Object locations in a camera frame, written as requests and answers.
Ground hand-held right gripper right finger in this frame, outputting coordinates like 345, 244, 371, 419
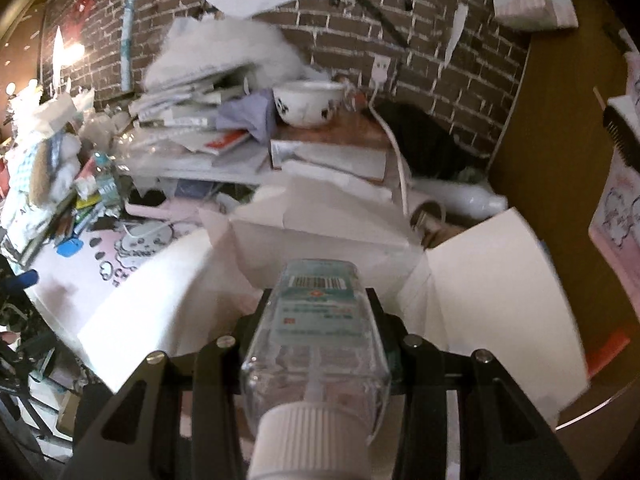
365, 287, 581, 480

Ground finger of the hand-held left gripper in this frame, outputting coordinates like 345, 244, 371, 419
7, 269, 40, 293

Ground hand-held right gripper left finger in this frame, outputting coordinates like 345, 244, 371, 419
60, 287, 273, 480

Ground clear spray bottle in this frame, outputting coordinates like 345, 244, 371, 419
240, 259, 392, 480

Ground pink cartoon cardboard box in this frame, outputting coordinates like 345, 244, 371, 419
75, 175, 591, 426

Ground pile of colourful stationery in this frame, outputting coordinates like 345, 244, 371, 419
50, 195, 126, 241

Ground clutter of stationery and packets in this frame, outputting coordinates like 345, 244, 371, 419
0, 92, 83, 241

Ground teal label water bottle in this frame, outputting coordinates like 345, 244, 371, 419
92, 152, 126, 211

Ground white plastic bottle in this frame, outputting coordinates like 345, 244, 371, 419
410, 180, 508, 221

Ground white shelf board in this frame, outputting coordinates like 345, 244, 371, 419
125, 157, 281, 186

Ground black cloth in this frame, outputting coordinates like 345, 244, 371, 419
377, 100, 488, 181

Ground brown flat box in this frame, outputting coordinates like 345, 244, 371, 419
270, 110, 401, 183

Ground purple cloth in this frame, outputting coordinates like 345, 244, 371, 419
216, 95, 278, 143

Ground red foam stick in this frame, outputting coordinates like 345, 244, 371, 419
585, 327, 631, 376

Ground stack of books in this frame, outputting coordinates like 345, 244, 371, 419
120, 67, 273, 173

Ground panda print bowl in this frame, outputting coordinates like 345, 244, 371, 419
272, 80, 347, 128

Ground glowing lamp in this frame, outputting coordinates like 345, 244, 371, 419
50, 25, 86, 76

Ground pink hanging organizer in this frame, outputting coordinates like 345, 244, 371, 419
587, 25, 640, 321

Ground pale blue pole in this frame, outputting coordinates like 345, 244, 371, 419
120, 0, 146, 93

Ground white fluffy cloth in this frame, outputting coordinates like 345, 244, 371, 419
145, 17, 321, 93

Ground black comb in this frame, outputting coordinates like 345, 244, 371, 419
601, 102, 640, 171

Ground white paper strip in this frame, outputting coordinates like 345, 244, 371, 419
444, 2, 469, 68

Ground black tape strips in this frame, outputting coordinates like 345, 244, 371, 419
295, 0, 416, 46

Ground white cable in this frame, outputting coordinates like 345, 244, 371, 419
367, 87, 413, 216

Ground white wall charger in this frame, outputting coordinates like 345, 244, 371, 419
372, 55, 392, 88

